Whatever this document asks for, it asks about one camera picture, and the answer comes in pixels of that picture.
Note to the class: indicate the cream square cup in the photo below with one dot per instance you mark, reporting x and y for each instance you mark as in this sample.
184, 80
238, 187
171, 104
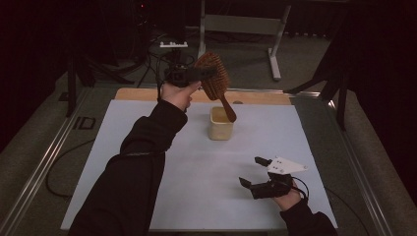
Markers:
220, 131

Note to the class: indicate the person's right hand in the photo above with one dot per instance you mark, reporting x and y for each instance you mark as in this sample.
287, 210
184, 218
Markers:
288, 200

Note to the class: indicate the person's left hand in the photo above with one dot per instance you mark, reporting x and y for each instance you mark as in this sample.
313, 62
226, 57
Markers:
178, 95

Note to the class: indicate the black metal stand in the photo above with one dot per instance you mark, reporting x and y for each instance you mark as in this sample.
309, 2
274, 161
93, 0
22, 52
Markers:
342, 105
71, 91

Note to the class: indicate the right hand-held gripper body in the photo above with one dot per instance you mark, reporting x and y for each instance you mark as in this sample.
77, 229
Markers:
285, 165

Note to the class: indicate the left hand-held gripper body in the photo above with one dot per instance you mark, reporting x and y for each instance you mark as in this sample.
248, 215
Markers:
182, 76

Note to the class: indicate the dark round table grommet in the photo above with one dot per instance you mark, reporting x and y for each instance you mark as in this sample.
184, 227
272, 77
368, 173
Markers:
237, 102

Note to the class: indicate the white table mat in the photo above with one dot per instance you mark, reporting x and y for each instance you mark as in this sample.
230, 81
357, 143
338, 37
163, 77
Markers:
203, 170

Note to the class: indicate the wooden paddle hairbrush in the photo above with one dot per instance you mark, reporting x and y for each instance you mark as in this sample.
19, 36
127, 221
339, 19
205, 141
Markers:
216, 88

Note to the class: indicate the aluminium frame rail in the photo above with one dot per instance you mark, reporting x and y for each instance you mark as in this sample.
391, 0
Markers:
262, 90
360, 170
39, 170

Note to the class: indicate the white metal stand frame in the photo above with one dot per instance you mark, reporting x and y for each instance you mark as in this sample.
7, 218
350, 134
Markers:
242, 24

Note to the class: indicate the dark equipment rack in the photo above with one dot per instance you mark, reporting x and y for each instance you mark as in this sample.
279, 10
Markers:
141, 19

